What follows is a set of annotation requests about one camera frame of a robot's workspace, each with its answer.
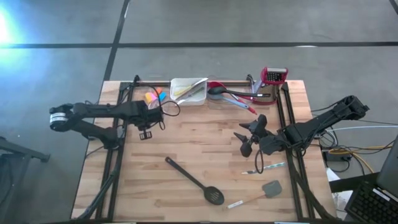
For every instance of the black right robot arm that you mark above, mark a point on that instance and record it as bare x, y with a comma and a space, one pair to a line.
323, 121

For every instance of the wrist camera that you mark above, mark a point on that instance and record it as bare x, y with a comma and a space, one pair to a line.
262, 119
159, 115

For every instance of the black keyboard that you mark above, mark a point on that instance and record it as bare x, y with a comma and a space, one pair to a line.
370, 205

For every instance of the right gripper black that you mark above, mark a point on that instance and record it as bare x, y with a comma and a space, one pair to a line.
258, 130

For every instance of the silver metal table knife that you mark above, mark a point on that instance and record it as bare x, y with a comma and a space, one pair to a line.
199, 83
192, 95

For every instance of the black power strip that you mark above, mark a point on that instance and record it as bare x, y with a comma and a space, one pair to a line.
335, 155

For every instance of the black metal stand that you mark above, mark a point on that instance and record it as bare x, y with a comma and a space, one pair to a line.
18, 149

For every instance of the black desk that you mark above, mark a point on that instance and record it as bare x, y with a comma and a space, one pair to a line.
351, 183

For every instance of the black slotted serving spoon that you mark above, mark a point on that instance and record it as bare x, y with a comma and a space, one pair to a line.
214, 196

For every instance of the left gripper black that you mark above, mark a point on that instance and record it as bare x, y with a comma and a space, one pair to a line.
144, 115

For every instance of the red spoon with metal neck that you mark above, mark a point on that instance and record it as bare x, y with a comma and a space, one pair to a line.
217, 84

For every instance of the white paper sheet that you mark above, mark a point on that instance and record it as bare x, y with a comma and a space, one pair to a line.
340, 196

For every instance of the small blue silicone spatula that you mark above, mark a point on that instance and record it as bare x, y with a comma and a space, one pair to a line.
162, 96

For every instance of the black solid serving spoon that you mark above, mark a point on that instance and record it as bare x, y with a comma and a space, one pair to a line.
216, 91

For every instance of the small orange silicone spatula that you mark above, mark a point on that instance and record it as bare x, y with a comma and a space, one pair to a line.
158, 91

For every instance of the red box grater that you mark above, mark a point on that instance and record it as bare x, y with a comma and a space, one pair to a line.
275, 76

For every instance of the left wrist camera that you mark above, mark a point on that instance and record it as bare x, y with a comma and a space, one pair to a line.
159, 115

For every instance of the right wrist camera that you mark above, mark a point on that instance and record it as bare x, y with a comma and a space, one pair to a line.
262, 119

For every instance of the computer monitor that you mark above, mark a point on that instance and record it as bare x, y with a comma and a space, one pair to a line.
390, 174

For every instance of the black aluminium table frame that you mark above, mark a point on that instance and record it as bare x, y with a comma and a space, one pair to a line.
115, 186

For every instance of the grey-blue serving spoon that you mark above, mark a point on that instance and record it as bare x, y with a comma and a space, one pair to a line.
239, 103

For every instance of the white plastic container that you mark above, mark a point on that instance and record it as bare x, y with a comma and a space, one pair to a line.
175, 84

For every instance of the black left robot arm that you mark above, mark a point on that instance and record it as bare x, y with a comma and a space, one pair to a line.
99, 110

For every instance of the small yellow silicone spatula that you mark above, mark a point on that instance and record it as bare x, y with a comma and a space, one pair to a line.
148, 98

